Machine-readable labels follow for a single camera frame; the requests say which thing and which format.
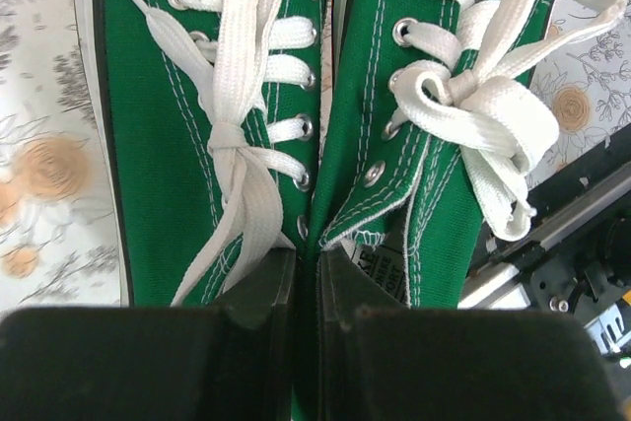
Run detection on aluminium rail frame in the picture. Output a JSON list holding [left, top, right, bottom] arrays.
[[457, 139, 631, 368]]

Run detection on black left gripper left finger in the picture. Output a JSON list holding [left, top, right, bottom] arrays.
[[1, 248, 296, 420]]

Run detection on green sneaker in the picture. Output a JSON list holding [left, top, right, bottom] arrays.
[[290, 0, 631, 421], [75, 0, 324, 306]]

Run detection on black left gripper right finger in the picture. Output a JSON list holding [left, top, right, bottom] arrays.
[[317, 249, 624, 420]]

